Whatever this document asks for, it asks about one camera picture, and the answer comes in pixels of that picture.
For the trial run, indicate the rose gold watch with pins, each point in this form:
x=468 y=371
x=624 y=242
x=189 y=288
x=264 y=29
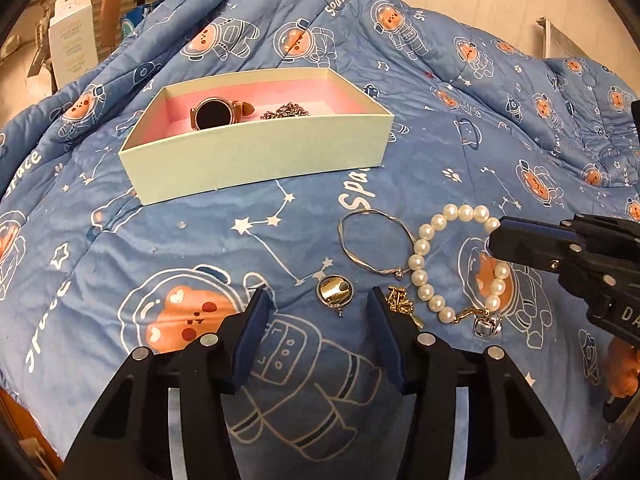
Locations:
x=218 y=112

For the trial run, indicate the tall white carton box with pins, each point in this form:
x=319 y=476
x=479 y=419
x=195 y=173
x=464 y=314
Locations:
x=72 y=41

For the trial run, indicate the thin silver bangle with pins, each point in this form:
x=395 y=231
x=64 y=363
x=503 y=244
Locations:
x=376 y=241

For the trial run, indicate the blue space print quilt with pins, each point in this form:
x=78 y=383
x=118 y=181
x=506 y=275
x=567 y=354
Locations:
x=481 y=130

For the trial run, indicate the right hand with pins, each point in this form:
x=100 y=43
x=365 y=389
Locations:
x=622 y=368

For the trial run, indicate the pale green jewelry box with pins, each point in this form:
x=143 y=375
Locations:
x=307 y=120

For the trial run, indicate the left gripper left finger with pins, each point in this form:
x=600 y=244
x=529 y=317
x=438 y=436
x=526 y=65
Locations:
x=212 y=366

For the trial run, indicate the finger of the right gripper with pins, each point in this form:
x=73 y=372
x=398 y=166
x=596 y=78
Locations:
x=538 y=245

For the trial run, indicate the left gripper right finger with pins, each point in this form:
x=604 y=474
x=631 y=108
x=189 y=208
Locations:
x=423 y=366

